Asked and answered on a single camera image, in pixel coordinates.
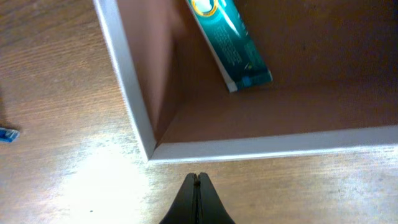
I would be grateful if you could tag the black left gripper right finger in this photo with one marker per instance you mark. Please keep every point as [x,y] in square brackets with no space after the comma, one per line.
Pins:
[210,207]

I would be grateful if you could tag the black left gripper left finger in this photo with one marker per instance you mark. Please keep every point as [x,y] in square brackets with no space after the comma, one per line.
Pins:
[183,210]

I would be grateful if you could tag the green Colgate toothpaste tube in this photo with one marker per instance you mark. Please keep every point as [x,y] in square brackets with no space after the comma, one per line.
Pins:
[236,55]

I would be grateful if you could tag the pink cardboard box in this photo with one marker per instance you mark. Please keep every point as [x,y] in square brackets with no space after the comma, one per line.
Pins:
[334,88]

